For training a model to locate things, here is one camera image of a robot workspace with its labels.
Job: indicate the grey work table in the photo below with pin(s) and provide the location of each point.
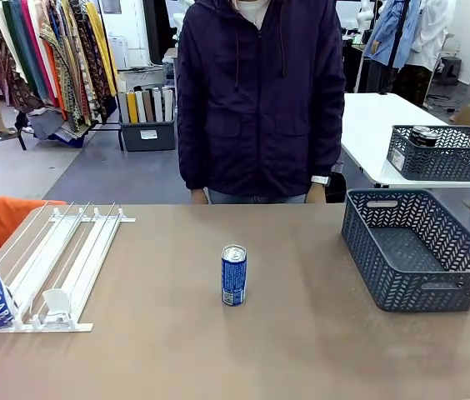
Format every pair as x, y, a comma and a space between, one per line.
171, 54

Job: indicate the white table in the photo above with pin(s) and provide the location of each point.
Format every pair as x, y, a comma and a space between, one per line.
368, 125

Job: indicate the cloth pile on floor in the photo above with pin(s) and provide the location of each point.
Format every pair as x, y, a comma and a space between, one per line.
53, 127

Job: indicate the blue-grey plastic basket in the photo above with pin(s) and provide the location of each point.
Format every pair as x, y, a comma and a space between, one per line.
406, 291
447, 166

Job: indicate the white fabric roll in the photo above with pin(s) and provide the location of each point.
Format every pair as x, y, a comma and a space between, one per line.
168, 105
140, 107
123, 108
158, 106

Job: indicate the dark patterned skirt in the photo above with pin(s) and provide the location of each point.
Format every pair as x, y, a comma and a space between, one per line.
414, 83

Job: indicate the black stand pole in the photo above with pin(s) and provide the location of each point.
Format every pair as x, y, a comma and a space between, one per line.
397, 41

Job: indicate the grey plastic storage bin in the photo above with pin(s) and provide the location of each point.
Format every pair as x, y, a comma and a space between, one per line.
147, 135

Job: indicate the person in dark purple jacket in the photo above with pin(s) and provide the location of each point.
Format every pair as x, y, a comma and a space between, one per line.
260, 104

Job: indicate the white air purifier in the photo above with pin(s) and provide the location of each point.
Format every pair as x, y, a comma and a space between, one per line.
118, 52

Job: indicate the white hanging coat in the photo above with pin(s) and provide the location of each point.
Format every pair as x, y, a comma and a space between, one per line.
431, 37

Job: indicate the white wristwatch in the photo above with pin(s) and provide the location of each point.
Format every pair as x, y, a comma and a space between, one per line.
321, 179

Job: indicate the brown fabric roll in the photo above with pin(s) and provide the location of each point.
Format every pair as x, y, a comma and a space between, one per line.
148, 106

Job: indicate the person's right hand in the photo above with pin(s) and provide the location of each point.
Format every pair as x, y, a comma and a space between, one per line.
199, 197

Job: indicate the clothes rack with colourful garments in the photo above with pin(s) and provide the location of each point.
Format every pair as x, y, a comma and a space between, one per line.
64, 62

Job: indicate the person's left hand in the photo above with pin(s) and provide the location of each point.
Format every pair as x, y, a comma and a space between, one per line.
315, 193

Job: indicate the grey plastic stool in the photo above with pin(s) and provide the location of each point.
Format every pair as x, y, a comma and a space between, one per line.
447, 68

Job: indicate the light blue hanging shirt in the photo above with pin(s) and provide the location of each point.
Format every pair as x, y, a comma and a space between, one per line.
385, 37

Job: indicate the yellow fabric roll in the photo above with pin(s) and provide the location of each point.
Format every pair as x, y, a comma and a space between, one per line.
132, 108

